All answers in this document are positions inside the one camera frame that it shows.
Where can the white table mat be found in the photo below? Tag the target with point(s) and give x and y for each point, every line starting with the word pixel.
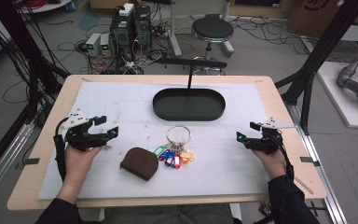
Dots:
pixel 217 161

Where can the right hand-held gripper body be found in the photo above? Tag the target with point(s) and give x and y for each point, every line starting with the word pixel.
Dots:
pixel 268 140

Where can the black round stool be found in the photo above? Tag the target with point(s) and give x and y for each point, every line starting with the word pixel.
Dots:
pixel 212 29

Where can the aluminium rail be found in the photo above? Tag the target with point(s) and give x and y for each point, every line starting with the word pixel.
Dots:
pixel 3 165
pixel 323 186

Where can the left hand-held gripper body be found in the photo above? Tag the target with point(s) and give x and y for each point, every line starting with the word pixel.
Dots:
pixel 80 137

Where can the person's left hand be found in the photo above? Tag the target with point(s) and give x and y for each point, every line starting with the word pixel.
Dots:
pixel 77 165

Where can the white stand leg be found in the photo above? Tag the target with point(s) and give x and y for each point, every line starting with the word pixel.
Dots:
pixel 174 31
pixel 228 43

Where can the cardboard box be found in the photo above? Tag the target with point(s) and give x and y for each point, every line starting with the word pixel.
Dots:
pixel 320 15

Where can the black computer tower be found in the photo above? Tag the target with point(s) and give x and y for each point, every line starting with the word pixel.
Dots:
pixel 142 28
pixel 121 34

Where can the brown pouch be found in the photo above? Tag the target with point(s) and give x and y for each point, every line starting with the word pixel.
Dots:
pixel 140 163

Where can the black tape strip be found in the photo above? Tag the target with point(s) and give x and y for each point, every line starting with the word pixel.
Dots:
pixel 31 161
pixel 309 160

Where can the white box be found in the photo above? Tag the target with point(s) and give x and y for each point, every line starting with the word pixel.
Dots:
pixel 126 9

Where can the white platform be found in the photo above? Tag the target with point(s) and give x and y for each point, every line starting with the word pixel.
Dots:
pixel 338 102

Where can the black oval tray with hanger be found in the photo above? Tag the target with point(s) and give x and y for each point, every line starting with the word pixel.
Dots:
pixel 188 105

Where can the grey power supply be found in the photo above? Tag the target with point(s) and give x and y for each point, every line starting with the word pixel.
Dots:
pixel 93 43
pixel 105 45

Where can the person's right hand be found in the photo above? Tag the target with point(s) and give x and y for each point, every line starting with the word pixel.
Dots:
pixel 272 163

